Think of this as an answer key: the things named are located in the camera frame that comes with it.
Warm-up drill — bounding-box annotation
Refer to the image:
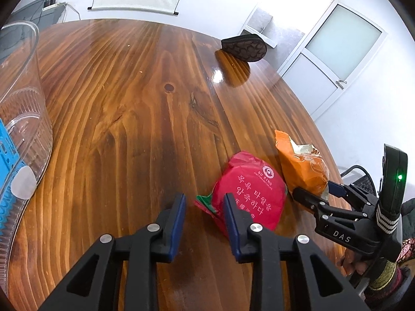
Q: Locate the clear plastic bin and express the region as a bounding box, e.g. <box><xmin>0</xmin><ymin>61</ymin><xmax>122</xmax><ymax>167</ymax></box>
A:
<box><xmin>1</xmin><ymin>21</ymin><xmax>53</xmax><ymax>291</ymax></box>

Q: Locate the dark brown patterned pouch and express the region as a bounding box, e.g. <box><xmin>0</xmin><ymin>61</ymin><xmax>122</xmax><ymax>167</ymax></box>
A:
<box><xmin>221</xmin><ymin>34</ymin><xmax>267</xmax><ymax>62</ymax></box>

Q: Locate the white frosted glass door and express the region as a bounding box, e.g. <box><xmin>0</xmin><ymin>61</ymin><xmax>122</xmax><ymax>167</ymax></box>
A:
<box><xmin>278</xmin><ymin>3</ymin><xmax>387</xmax><ymax>120</ymax></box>

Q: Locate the orange snack bag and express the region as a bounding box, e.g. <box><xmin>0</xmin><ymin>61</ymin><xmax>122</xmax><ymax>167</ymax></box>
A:
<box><xmin>274</xmin><ymin>130</ymin><xmax>329</xmax><ymax>201</ymax></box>

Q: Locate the red snack packet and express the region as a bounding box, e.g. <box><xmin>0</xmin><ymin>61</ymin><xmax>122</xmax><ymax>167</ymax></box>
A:
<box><xmin>195</xmin><ymin>151</ymin><xmax>288</xmax><ymax>236</ymax></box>

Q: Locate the grey side cabinet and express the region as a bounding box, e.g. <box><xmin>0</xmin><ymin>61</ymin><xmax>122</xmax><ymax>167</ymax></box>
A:
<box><xmin>6</xmin><ymin>0</ymin><xmax>67</xmax><ymax>30</ymax></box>

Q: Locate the white wall sink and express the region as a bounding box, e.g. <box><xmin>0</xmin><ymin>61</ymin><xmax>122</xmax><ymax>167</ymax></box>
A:
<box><xmin>241</xmin><ymin>8</ymin><xmax>277</xmax><ymax>48</ymax></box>

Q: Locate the right hand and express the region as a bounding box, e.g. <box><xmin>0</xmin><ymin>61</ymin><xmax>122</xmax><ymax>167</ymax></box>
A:
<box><xmin>338</xmin><ymin>249</ymin><xmax>369</xmax><ymax>275</ymax></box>

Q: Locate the blue plastic basket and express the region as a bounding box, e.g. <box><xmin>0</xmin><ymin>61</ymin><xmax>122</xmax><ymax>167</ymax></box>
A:
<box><xmin>0</xmin><ymin>122</ymin><xmax>26</xmax><ymax>236</ymax></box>

